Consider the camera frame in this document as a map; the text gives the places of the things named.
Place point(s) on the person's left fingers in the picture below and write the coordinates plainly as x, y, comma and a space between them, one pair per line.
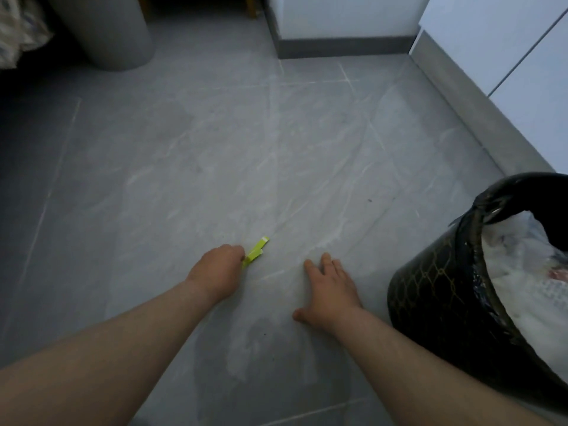
235, 252

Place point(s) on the black patterned waste bin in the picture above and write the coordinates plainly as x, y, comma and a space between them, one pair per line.
448, 306

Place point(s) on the patterned fabric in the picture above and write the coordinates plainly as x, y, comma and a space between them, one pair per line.
20, 26

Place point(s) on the person's right hand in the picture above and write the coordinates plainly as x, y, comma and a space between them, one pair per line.
330, 297

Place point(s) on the person's left forearm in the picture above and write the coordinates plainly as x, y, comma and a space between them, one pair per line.
102, 359

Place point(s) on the black bin liner bag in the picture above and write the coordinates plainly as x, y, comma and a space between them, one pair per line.
501, 204

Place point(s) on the grey round pedestal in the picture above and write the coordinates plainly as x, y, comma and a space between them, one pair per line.
106, 28

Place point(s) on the person's right thumb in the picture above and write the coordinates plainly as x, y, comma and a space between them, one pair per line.
303, 314

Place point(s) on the person's right middle finger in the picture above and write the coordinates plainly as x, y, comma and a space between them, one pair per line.
329, 267

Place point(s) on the person's right forearm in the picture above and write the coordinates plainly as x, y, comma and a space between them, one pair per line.
426, 377

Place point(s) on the person's left hand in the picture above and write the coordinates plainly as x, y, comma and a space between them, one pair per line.
217, 270

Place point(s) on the yellow-green paper scrap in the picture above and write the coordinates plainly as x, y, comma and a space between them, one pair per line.
256, 251

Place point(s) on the white crumpled waste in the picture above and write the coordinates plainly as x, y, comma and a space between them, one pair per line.
530, 288

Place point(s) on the white cabinet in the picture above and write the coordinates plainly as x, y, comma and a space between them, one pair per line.
506, 62

